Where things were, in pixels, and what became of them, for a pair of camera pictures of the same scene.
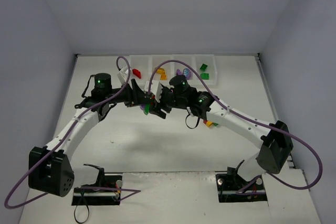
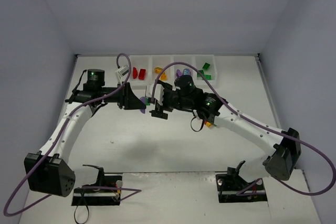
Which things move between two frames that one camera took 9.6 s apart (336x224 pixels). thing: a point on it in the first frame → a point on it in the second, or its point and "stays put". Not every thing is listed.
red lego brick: [153, 97] → [142, 75]
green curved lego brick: [146, 109] → [202, 72]
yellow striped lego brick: [160, 70] stays put
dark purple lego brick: [179, 72] stays put
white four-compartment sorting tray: [200, 70] stays put
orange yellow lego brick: [163, 76] stays put
